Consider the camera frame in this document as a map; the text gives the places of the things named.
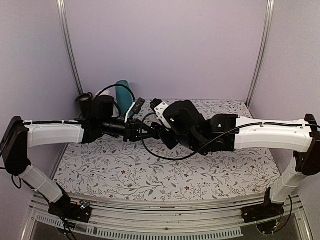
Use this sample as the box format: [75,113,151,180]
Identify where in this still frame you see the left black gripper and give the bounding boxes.
[101,117,156,142]

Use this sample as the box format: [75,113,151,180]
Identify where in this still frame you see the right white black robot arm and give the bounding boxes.
[150,99,320,218]

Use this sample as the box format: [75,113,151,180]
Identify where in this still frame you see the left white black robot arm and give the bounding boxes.
[0,93,160,217]

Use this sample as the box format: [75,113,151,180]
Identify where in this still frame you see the teal vase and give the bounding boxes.
[115,86,133,117]

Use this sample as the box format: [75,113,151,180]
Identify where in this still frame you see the floral tablecloth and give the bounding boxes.
[51,98,285,204]

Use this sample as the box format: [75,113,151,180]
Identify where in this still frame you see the white ribbed vase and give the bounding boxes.
[96,89,110,97]

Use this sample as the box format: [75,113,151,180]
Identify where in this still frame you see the black cylinder vase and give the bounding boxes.
[77,92,93,121]

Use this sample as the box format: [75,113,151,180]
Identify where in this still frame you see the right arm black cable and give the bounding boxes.
[140,113,313,161]

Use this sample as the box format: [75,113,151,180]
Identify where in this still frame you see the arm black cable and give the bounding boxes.
[140,113,313,161]
[94,84,137,106]

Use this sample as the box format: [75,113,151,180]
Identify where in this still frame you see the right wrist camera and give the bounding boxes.
[150,98,171,129]

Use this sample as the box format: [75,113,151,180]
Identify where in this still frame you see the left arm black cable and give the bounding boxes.
[94,84,137,106]

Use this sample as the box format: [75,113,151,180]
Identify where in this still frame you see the aluminium front rail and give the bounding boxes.
[21,197,313,240]

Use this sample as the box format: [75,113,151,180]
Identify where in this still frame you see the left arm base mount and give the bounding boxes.
[48,202,93,223]

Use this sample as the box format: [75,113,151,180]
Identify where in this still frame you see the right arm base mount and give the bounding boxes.
[241,203,285,235]

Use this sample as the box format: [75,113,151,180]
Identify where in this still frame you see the left aluminium frame post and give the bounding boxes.
[56,0,84,95]

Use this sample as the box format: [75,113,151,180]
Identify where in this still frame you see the aluminium frame post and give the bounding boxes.
[56,0,84,95]
[245,0,275,109]

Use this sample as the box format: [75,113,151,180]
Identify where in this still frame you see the right aluminium frame post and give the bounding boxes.
[245,0,275,109]

